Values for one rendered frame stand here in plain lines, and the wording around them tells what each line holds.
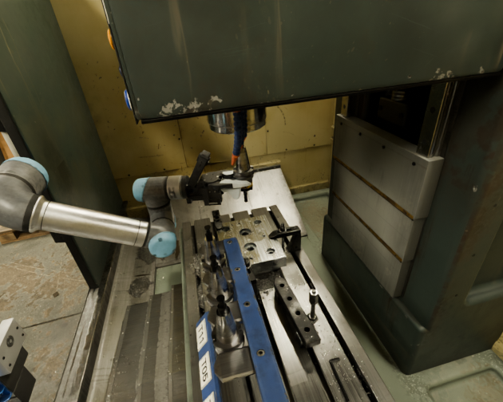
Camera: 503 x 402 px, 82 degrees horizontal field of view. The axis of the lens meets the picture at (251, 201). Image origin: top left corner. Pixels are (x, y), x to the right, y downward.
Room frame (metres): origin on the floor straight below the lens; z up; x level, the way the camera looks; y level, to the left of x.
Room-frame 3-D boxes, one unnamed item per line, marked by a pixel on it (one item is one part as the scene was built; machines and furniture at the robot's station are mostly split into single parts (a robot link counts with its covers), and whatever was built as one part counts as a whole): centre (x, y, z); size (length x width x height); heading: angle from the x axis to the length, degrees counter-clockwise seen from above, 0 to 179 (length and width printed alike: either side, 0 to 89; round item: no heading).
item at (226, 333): (0.35, 0.07, 1.26); 0.04 x 0.04 x 0.07
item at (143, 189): (0.81, 0.30, 1.31); 0.11 x 0.08 x 0.09; 85
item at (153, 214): (0.80, 0.30, 1.21); 0.11 x 0.08 x 0.11; 13
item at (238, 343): (0.35, 0.07, 1.21); 0.06 x 0.06 x 0.03
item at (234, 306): (0.40, 0.08, 1.21); 0.07 x 0.05 x 0.01; 101
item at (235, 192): (0.76, 0.04, 1.31); 0.09 x 0.03 x 0.06; 72
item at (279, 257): (0.93, 0.03, 0.96); 0.29 x 0.23 x 0.05; 11
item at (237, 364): (0.30, 0.06, 1.21); 0.07 x 0.05 x 0.01; 101
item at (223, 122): (0.79, 0.02, 1.56); 0.16 x 0.16 x 0.12
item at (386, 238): (0.87, -0.42, 1.16); 0.48 x 0.05 x 0.51; 11
